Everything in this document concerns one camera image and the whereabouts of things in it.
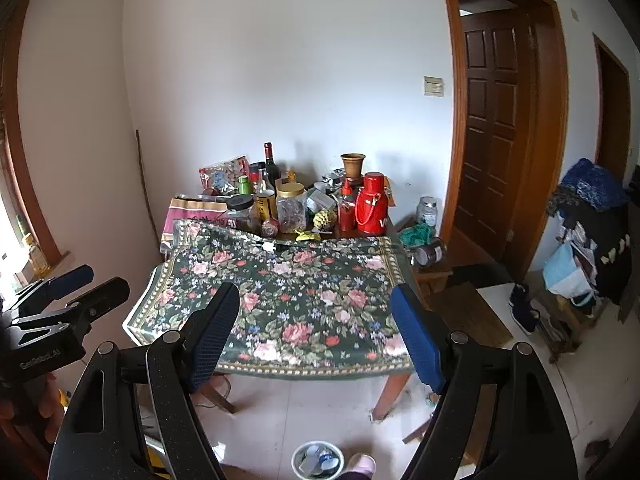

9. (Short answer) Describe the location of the red sauce bottle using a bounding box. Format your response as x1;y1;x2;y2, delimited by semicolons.
338;179;356;233

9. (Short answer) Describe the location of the custard apple fruit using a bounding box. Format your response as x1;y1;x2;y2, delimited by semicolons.
314;209;337;232

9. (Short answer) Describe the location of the person left hand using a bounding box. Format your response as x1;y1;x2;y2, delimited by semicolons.
1;373;64;450

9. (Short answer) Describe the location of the light blue bag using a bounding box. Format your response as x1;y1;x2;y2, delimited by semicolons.
542;242;593;299

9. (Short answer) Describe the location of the black lid glass jar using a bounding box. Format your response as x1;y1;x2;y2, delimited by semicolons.
227;194;259;233

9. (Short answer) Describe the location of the yellow label liquor bottle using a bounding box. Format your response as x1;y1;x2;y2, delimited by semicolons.
255;167;278;221

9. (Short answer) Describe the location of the dark wine bottle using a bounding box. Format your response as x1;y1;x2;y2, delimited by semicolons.
264;142;281;188

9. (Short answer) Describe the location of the clothes rack with clothes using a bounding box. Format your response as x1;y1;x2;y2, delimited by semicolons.
547;158;634;306

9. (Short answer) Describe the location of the yellow green snack packet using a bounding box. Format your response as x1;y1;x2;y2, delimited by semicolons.
295;230;321;242

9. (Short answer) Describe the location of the wall light switch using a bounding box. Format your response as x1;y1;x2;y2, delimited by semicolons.
423;76;445;98

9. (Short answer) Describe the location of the brown wooden door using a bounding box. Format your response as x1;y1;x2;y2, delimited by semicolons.
440;0;568;280

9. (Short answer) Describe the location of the red thermos jug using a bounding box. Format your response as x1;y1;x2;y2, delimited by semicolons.
355;171;388;236

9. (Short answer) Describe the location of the floral green tablecloth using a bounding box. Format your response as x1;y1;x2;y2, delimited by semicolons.
122;220;413;380

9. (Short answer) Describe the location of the pink patterned bag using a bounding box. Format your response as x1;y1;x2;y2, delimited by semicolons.
160;196;228;255

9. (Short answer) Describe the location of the clear glass jar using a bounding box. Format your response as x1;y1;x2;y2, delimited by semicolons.
416;196;438;229

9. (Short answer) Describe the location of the brown clay vase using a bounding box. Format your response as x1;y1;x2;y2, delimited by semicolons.
341;153;366;180

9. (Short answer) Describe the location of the wooden stool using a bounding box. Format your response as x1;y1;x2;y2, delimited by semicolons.
419;278;513;466

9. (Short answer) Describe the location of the red lid spice jar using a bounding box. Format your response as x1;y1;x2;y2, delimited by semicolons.
248;162;266;194

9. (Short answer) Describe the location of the green cap bottle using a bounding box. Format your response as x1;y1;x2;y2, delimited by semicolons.
238;176;253;195

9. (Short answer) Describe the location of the teal green cloth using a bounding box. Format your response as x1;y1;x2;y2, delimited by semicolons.
399;222;436;248

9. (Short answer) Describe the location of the snack bag against wall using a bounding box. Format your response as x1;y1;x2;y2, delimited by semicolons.
198;156;250;196

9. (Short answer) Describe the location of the small red round can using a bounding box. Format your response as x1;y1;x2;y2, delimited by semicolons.
262;218;280;238

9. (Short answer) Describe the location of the gold lid plastic jar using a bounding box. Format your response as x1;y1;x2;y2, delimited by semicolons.
276;182;307;234

